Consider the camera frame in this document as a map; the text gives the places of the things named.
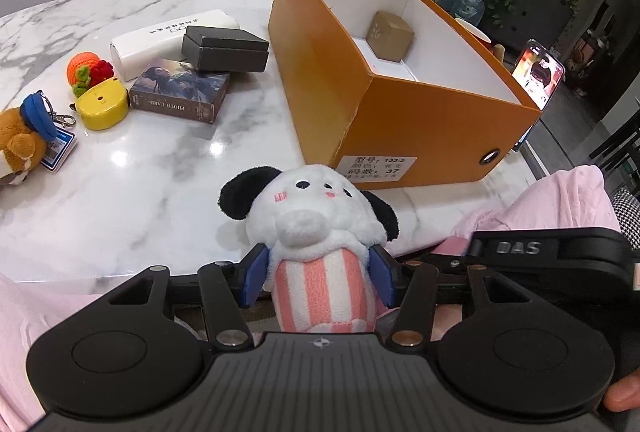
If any white glasses case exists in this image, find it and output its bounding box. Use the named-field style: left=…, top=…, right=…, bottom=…
left=110, top=10, right=241, bottom=81

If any water bottle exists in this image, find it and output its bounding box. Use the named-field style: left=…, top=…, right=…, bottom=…
left=455, top=0, right=488, bottom=30

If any smartphone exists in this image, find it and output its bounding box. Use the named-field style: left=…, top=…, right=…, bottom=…
left=511, top=39, right=566, bottom=153

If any grey cabinet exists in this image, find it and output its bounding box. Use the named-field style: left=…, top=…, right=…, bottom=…
left=492, top=0, right=581, bottom=52

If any white and pink plush toy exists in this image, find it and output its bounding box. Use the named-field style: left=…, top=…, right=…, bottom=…
left=218, top=166, right=401, bottom=335

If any houndstooth cloth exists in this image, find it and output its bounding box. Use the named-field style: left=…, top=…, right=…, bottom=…
left=611, top=188, right=640, bottom=253

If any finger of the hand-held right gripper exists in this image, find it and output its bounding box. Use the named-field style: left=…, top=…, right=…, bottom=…
left=415, top=253, right=473, bottom=271

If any blue badge card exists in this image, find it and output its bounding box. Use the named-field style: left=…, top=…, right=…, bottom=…
left=42, top=127, right=78, bottom=171

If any yellow plastic toy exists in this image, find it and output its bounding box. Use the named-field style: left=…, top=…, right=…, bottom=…
left=76, top=78, right=131, bottom=131

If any dark grey box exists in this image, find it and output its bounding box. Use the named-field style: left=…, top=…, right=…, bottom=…
left=181, top=26, right=271, bottom=73

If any small brown cardboard box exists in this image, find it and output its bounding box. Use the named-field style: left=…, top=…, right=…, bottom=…
left=366, top=10, right=415, bottom=61

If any orange crochet toy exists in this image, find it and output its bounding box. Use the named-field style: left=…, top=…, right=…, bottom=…
left=66, top=52, right=116, bottom=98

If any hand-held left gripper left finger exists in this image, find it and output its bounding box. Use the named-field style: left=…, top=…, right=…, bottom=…
left=102, top=244, right=273, bottom=347

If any photo card box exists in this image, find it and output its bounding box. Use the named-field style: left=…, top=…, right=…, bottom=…
left=129, top=58, right=232, bottom=125

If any person's right hand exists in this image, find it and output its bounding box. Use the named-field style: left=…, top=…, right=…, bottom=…
left=604, top=374, right=640, bottom=413

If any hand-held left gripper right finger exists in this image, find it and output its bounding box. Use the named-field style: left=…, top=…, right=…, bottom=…
left=369, top=246, right=508, bottom=347

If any brown bear plush keychain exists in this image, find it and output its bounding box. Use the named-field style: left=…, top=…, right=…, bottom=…
left=0, top=92, right=77, bottom=185

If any orange cardboard box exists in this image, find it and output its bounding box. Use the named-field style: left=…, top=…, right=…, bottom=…
left=267, top=0, right=543, bottom=189

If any black chair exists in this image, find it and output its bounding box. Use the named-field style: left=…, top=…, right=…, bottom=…
left=589, top=96, right=640, bottom=175

